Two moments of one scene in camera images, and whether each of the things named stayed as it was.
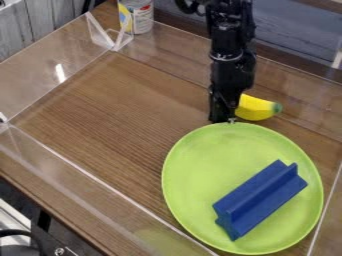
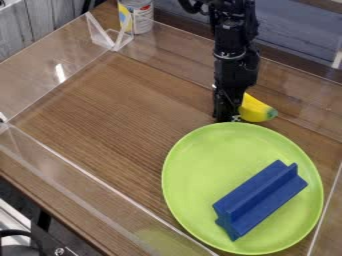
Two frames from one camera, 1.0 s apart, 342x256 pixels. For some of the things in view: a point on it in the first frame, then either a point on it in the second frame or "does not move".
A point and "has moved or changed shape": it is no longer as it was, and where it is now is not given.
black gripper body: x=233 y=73 does not move
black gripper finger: x=218 y=107 does not move
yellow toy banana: x=253 y=109 has moved or changed shape
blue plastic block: x=242 y=208 does not move
